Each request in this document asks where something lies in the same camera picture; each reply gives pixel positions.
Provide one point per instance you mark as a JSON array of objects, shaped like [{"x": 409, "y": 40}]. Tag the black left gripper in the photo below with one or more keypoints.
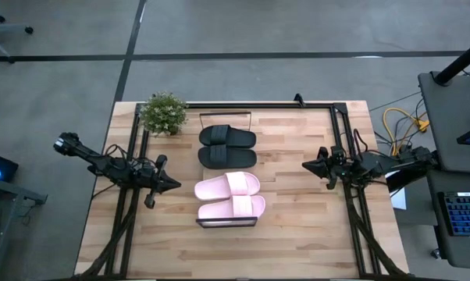
[{"x": 153, "y": 177}]

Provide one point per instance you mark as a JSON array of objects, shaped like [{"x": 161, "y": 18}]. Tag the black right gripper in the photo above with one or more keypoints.
[{"x": 336, "y": 166}]

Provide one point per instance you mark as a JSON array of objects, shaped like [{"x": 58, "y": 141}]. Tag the pink slide sandal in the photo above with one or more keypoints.
[
  {"x": 223, "y": 185},
  {"x": 235, "y": 208}
]

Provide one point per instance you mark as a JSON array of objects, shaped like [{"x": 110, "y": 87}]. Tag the black slide sandal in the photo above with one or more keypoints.
[
  {"x": 227, "y": 136},
  {"x": 227, "y": 158}
]

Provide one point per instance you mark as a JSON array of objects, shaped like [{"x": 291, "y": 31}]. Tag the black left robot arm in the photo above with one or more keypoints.
[{"x": 98, "y": 164}]

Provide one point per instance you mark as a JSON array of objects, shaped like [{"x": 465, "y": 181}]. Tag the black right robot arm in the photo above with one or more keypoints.
[{"x": 383, "y": 164}]

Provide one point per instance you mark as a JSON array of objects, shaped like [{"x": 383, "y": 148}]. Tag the small green potted plant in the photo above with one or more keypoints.
[{"x": 162, "y": 115}]

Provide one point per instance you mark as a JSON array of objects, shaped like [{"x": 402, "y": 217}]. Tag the small black clamp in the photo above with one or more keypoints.
[{"x": 298, "y": 100}]

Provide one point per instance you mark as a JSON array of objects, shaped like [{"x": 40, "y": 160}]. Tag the white paper sheet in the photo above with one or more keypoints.
[{"x": 399, "y": 201}]

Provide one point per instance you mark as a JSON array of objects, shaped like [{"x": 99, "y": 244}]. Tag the grey desk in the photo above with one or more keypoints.
[{"x": 446, "y": 129}]

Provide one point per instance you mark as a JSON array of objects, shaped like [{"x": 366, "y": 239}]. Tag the black caster wheel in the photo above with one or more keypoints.
[{"x": 436, "y": 253}]

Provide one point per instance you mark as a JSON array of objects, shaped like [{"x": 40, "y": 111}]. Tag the backlit computer keyboard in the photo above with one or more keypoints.
[{"x": 467, "y": 214}]

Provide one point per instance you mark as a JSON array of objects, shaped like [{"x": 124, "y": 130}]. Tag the dark keyboard desk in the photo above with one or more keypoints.
[{"x": 461, "y": 253}]

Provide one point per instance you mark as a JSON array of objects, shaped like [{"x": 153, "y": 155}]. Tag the black pole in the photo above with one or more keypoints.
[{"x": 459, "y": 62}]

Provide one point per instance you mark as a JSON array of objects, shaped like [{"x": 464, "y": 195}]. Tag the grey office chair base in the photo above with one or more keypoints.
[{"x": 8, "y": 28}]

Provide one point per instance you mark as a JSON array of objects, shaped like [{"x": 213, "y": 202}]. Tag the wooden shelf with black frame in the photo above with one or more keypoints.
[{"x": 223, "y": 223}]

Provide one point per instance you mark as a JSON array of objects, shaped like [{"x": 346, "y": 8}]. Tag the black aluminium table frame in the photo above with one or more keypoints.
[{"x": 258, "y": 105}]

